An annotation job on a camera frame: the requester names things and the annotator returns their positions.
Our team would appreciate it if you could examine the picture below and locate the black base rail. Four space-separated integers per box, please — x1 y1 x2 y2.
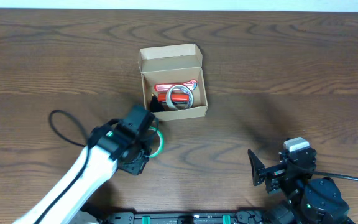
82 203 273 224

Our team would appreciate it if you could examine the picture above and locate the black yellow correction tape dispenser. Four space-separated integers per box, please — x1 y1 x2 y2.
149 95 165 113

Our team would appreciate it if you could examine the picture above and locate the green tape roll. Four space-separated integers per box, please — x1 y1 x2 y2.
149 126 165 158

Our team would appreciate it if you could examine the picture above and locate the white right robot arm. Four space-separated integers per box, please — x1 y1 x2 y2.
247 147 353 224

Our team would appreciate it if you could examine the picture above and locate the red stapler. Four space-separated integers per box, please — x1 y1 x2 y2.
157 93 189 103

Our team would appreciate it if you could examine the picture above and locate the white tape roll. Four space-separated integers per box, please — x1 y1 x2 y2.
166 84 194 110

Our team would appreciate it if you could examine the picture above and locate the cardboard box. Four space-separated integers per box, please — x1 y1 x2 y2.
139 44 208 121

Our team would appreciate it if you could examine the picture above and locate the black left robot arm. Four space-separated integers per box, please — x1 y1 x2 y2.
14 119 159 224

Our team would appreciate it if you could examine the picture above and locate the red utility knife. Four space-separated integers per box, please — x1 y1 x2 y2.
154 79 198 92

